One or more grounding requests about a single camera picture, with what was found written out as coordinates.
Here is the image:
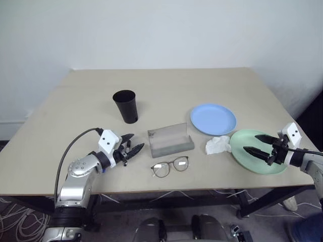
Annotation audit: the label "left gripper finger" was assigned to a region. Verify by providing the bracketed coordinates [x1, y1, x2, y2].
[126, 143, 145, 160]
[121, 133, 135, 145]

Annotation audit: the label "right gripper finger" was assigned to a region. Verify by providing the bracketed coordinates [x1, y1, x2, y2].
[243, 146, 273, 162]
[254, 134, 280, 145]

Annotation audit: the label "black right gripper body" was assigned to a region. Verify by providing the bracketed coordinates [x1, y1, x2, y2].
[266, 135, 290, 166]

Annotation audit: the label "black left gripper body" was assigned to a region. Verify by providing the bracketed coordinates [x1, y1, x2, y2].
[113, 137, 132, 167]

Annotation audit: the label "green plastic plate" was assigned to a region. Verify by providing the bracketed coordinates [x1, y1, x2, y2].
[229, 129, 290, 175]

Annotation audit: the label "black plastic cup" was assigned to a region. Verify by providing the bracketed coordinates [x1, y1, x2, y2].
[112, 89, 139, 125]

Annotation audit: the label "thin-framed round eyeglasses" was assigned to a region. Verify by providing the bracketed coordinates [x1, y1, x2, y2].
[150, 156, 190, 178]

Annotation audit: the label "grey glasses case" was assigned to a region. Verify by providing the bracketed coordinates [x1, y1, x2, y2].
[147, 122, 195, 158]

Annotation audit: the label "white tissue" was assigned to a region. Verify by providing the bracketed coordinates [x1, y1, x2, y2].
[205, 135, 232, 155]

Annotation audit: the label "beige rounded object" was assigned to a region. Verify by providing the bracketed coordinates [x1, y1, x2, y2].
[282, 196, 299, 211]

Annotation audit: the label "blue plastic plate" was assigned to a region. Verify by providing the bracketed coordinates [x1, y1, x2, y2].
[190, 102, 238, 136]

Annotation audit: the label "dark grey rounded housing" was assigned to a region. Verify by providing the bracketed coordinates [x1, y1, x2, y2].
[191, 214, 237, 242]
[132, 218, 167, 242]

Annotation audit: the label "small black floor device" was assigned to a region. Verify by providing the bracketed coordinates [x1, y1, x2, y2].
[230, 225, 252, 242]

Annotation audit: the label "blue fabric object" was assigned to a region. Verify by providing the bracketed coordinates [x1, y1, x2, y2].
[287, 216, 323, 242]

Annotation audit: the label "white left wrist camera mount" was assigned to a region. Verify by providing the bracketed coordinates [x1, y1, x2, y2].
[97, 129, 123, 168]

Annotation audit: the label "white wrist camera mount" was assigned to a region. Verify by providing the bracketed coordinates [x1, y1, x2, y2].
[277, 122, 302, 167]
[97, 129, 123, 168]

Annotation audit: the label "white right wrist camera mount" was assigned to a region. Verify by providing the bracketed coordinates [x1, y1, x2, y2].
[277, 122, 302, 167]

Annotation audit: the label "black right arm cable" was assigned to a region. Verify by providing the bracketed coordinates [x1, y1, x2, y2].
[287, 147, 323, 156]

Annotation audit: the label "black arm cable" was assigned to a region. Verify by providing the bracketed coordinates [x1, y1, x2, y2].
[53, 128, 104, 206]
[287, 147, 323, 156]

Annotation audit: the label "black metal table frame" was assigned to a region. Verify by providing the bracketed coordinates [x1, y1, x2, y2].
[0, 185, 316, 232]

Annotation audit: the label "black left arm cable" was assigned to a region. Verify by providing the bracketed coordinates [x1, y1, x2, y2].
[53, 128, 104, 206]

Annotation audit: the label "white floor cable tangle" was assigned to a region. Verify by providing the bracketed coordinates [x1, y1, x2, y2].
[0, 198, 52, 240]

